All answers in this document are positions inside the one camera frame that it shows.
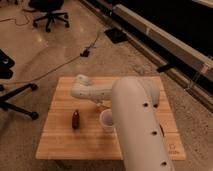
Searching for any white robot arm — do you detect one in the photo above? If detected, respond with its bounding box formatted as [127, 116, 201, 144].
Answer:
[71, 74, 175, 171]

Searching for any small brown sauce bottle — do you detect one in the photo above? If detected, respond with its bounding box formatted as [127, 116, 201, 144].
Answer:
[72, 110, 80, 129]

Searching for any black floor plate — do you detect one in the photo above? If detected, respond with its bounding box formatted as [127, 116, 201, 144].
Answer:
[105, 28, 127, 44]

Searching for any wooden table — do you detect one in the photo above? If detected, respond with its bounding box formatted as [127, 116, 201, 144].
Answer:
[36, 77, 186, 160]

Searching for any black office chair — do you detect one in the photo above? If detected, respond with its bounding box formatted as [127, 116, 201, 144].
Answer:
[28, 0, 70, 32]

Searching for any black chair base left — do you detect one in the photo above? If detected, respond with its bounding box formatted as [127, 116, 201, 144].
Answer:
[0, 83, 39, 120]

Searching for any black floor cable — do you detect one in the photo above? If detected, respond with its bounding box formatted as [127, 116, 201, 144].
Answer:
[0, 24, 111, 86]

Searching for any long grey rail beam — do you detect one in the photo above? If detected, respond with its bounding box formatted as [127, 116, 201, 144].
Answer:
[85, 0, 213, 74]

